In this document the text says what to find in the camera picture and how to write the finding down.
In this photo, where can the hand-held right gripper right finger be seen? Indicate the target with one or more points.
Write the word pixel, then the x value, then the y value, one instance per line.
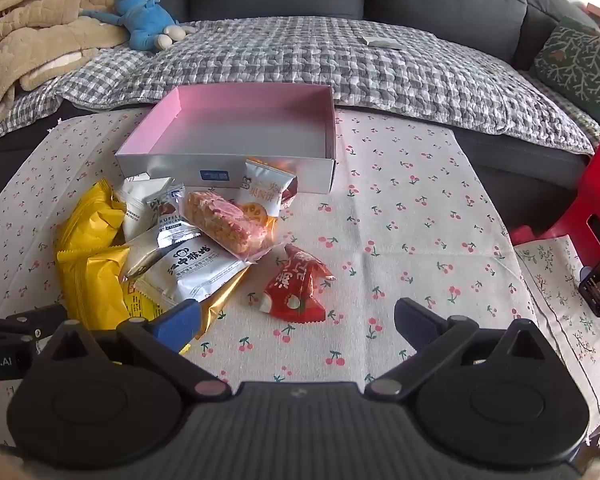
pixel 415 320

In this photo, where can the cherry print tablecloth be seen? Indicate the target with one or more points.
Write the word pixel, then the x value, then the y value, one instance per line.
pixel 405 210

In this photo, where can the white snack packet dark print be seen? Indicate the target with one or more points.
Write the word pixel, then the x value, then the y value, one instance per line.
pixel 190 272

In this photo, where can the cream snack packet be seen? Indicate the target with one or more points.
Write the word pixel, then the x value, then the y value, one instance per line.
pixel 142 255

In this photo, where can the floral print cloth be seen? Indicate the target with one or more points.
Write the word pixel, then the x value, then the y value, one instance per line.
pixel 555 310

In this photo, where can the white tissue pack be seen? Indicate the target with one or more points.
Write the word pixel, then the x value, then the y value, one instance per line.
pixel 380 41

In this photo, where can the yellow snack packet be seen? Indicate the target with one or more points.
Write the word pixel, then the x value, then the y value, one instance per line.
pixel 87 220
pixel 97 280

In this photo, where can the orange white snack packet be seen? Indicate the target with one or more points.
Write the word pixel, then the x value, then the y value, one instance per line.
pixel 265 190

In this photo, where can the clear pink snack bar packet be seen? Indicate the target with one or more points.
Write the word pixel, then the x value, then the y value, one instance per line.
pixel 225 222

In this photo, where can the beige fleece jacket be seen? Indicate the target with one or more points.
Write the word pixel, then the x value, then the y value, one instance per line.
pixel 40 35

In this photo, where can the green patterned pillow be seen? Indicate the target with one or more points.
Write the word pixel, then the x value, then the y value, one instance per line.
pixel 580 65

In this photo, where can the small white blue snack packet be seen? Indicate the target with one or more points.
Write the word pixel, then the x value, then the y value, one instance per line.
pixel 172 222

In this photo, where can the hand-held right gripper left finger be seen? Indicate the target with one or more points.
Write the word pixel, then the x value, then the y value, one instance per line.
pixel 180 320

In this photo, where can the red snack packet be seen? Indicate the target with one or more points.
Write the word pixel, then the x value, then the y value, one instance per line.
pixel 292 290

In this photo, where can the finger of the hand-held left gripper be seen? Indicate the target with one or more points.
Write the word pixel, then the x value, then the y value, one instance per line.
pixel 40 319

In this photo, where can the grey checkered quilted blanket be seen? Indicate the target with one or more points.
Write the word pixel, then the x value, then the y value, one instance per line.
pixel 355 70

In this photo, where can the pink cardboard box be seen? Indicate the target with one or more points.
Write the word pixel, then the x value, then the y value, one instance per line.
pixel 240 125

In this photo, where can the blue plush toy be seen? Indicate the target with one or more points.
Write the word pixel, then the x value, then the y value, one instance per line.
pixel 145 20

